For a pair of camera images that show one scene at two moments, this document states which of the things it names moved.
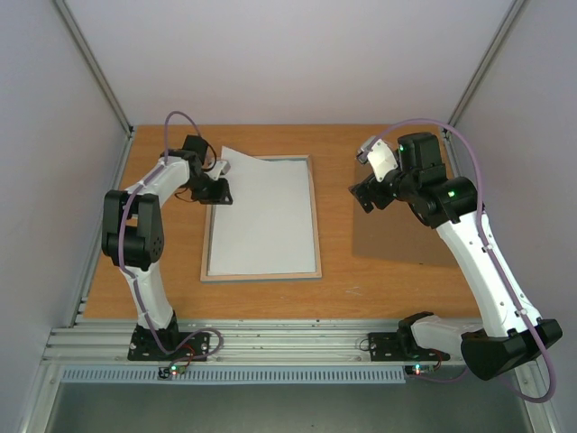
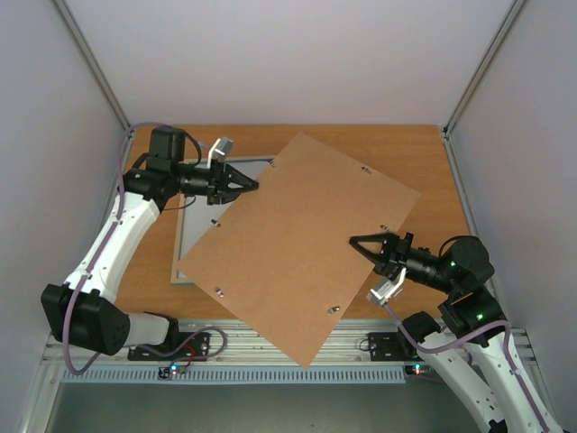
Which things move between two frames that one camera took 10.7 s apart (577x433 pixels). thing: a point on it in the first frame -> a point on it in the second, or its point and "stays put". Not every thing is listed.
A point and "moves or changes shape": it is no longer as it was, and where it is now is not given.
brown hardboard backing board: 395,232 moves or changes shape
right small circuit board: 418,369 stays put
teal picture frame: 206,277 -> 176,279
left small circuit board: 174,370 stays put
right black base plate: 386,347 stays put
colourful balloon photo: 269,226 -> 200,216
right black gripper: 365,194 -> 398,253
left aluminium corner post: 93,64 stays put
